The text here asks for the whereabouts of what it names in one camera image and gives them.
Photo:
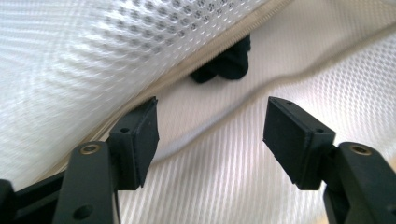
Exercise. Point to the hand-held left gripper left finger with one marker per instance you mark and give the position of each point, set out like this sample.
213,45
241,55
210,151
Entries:
137,146

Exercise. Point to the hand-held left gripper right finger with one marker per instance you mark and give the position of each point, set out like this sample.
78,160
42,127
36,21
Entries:
295,146

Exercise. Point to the white mesh laundry bag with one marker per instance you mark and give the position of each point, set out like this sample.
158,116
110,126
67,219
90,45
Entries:
77,62

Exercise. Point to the black cloth garment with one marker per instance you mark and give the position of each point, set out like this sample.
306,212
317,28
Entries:
227,62

